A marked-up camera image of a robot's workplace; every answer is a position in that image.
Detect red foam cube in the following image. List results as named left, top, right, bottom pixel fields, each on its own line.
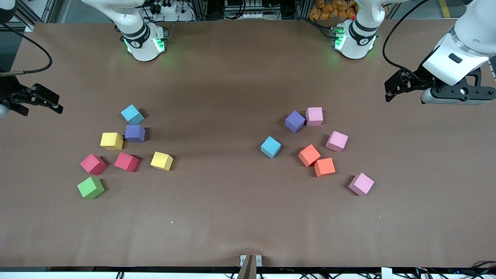
left=114, top=152, right=140, bottom=173
left=80, top=153, right=108, bottom=176

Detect purple foam cube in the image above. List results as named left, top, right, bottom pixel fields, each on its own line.
left=284, top=110, right=306, bottom=134
left=125, top=124, right=146, bottom=143

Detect orange foam cube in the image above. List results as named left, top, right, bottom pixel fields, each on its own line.
left=314, top=157, right=336, bottom=178
left=298, top=144, right=322, bottom=168

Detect yellow foam cube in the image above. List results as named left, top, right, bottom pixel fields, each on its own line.
left=150, top=151, right=174, bottom=172
left=100, top=132, right=124, bottom=151

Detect cyan foam cube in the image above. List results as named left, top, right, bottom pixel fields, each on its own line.
left=121, top=104, right=145, bottom=125
left=260, top=136, right=282, bottom=159

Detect pink foam cube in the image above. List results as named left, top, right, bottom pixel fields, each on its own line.
left=305, top=107, right=324, bottom=127
left=325, top=131, right=349, bottom=153
left=348, top=172, right=375, bottom=196

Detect green foam cube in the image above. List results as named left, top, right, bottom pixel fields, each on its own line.
left=77, top=176, right=105, bottom=200

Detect bag of orange fruit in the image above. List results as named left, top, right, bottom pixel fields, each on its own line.
left=309, top=0, right=359, bottom=21

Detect white power strip with plugs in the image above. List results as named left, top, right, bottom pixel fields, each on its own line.
left=152, top=2, right=177, bottom=14

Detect aluminium frame rail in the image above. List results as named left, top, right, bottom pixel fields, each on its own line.
left=15, top=0, right=59, bottom=31

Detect metal table edge bracket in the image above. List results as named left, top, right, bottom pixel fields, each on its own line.
left=239, top=255, right=263, bottom=268

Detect brown tapered post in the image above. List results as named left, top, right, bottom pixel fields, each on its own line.
left=236, top=255, right=254, bottom=279

